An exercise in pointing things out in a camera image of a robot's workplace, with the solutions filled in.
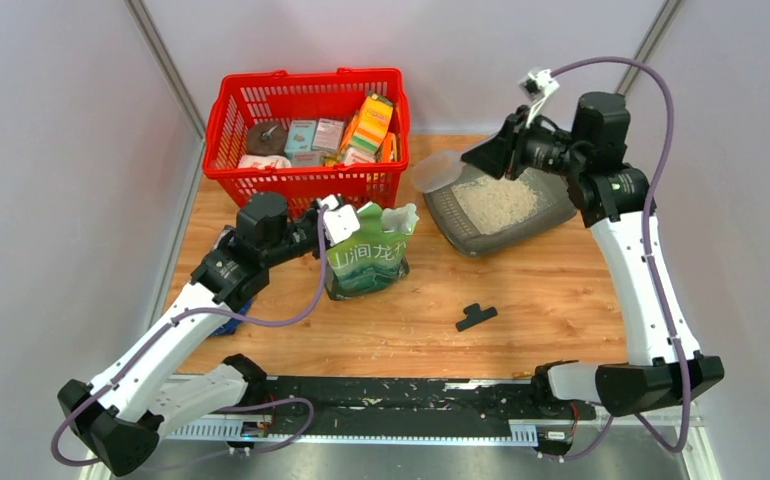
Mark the white pink sponge pack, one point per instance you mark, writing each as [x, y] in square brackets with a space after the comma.
[264, 162]

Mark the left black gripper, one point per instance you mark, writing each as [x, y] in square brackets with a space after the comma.
[313, 217]

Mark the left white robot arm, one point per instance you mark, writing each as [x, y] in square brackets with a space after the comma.
[121, 416]

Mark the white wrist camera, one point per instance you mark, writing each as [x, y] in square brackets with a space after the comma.
[340, 220]
[538, 85]

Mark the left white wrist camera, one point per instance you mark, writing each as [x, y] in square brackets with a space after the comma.
[340, 220]

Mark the brown round lid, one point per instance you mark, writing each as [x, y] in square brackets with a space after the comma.
[266, 139]

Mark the clear plastic scoop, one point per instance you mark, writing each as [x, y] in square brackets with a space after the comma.
[437, 171]

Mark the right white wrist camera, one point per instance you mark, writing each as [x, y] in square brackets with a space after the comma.
[538, 85]

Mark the green cat litter bag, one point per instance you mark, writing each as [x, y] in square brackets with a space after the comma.
[373, 257]

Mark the black bag clip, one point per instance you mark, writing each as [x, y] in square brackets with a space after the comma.
[474, 315]

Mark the grey litter box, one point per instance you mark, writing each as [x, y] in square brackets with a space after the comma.
[479, 215]

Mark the colourful sponge pack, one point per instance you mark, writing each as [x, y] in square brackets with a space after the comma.
[373, 123]

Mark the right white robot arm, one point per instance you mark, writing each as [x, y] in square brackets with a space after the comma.
[665, 365]

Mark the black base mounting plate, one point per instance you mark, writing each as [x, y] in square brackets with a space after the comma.
[370, 407]

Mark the teal small box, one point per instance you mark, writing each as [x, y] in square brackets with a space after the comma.
[299, 137]

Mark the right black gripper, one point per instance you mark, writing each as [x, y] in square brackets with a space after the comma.
[491, 156]

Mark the blue silver snack bag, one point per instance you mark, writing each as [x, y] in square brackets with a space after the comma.
[232, 324]

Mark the orange packet in basket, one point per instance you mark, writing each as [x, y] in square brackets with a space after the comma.
[388, 152]

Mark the red plastic shopping basket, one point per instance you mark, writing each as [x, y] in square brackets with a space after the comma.
[245, 99]

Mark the pink grey small box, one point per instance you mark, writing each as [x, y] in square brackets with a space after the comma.
[328, 135]

